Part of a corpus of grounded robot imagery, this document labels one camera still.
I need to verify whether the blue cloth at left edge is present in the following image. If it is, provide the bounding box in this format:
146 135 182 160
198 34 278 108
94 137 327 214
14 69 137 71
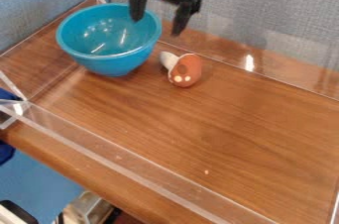
0 88 21 167

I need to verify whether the clear acrylic left barrier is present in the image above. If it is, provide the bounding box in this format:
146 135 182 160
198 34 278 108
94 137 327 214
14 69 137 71
0 0 105 118

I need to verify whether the clear acrylic front barrier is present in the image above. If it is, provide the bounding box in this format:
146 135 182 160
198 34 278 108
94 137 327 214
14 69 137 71
0 100 276 224

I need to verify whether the clear acrylic barrier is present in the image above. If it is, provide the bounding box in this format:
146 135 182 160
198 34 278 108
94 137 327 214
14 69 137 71
0 0 105 118
93 0 339 102
0 100 276 224

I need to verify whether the black object bottom left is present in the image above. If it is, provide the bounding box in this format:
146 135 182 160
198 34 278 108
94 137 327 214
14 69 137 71
0 200 38 224

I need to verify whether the brown plush mushroom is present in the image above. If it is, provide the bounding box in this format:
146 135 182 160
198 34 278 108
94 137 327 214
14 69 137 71
158 52 202 87

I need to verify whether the blue plastic bowl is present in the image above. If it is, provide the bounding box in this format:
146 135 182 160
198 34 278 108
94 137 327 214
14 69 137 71
56 3 161 77

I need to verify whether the metal table leg bracket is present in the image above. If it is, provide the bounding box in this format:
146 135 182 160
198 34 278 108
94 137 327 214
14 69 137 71
53 190 113 224

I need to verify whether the clear acrylic back barrier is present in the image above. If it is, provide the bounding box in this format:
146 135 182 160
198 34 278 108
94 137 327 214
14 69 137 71
93 0 339 102

